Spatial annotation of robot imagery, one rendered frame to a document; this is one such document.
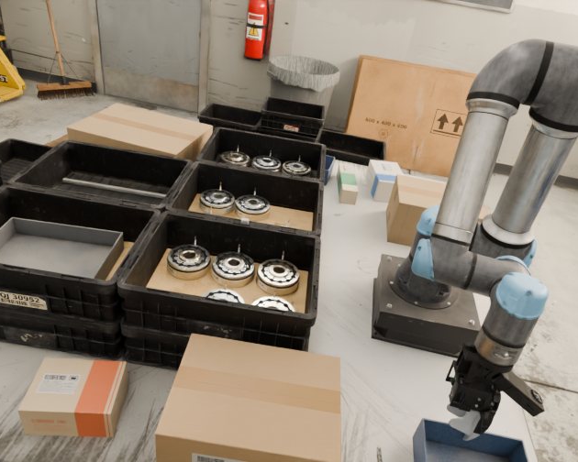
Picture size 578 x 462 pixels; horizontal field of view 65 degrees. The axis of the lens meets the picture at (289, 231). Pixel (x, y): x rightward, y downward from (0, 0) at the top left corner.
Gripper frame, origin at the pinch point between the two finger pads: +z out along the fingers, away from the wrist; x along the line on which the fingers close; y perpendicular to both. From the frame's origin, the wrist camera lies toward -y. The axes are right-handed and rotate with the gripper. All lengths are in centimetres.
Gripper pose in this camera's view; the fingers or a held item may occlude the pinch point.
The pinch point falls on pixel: (470, 434)
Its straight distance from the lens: 105.7
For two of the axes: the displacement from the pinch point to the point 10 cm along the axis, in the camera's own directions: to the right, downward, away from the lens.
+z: -1.6, 8.9, 4.3
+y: -9.7, -2.3, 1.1
